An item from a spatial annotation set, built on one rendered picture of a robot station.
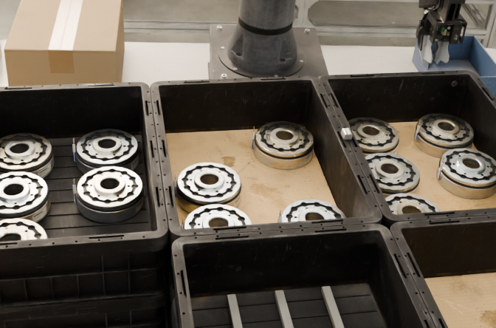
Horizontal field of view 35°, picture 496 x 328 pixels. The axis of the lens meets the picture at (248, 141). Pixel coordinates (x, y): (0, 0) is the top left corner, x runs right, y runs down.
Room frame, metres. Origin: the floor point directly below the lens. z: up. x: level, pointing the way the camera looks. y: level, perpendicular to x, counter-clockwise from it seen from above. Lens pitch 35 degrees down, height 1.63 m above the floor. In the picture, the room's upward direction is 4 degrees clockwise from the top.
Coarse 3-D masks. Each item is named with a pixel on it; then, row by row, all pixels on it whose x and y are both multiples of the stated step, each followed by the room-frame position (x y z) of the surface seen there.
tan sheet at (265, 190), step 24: (168, 144) 1.11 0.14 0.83; (192, 144) 1.12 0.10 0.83; (216, 144) 1.12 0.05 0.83; (240, 144) 1.13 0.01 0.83; (240, 168) 1.06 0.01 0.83; (264, 168) 1.06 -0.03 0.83; (312, 168) 1.07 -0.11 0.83; (264, 192) 1.00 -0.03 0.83; (288, 192) 1.00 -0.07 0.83; (312, 192) 1.01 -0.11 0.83; (264, 216) 0.94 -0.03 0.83
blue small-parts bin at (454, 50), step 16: (416, 48) 1.71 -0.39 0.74; (432, 48) 1.73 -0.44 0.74; (448, 48) 1.74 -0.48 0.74; (464, 48) 1.74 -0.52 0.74; (480, 48) 1.70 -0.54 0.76; (416, 64) 1.69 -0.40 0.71; (432, 64) 1.61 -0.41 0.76; (448, 64) 1.71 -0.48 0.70; (464, 64) 1.72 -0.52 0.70; (480, 64) 1.68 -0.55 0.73
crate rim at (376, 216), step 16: (192, 80) 1.17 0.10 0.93; (208, 80) 1.18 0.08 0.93; (224, 80) 1.18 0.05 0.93; (240, 80) 1.18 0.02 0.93; (256, 80) 1.19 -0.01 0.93; (272, 80) 1.19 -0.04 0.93; (288, 80) 1.20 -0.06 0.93; (304, 80) 1.20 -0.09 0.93; (320, 96) 1.15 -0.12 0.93; (160, 112) 1.06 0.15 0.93; (160, 128) 1.02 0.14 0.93; (336, 128) 1.05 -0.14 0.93; (160, 144) 0.97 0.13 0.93; (160, 160) 0.93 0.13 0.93; (352, 160) 0.97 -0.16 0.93; (368, 192) 0.89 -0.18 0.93; (176, 208) 0.83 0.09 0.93; (368, 208) 0.86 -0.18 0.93; (176, 224) 0.79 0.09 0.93; (256, 224) 0.81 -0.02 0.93; (272, 224) 0.81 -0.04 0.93; (288, 224) 0.81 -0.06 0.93; (304, 224) 0.81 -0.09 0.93; (320, 224) 0.82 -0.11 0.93; (336, 224) 0.82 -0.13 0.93; (352, 224) 0.82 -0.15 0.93
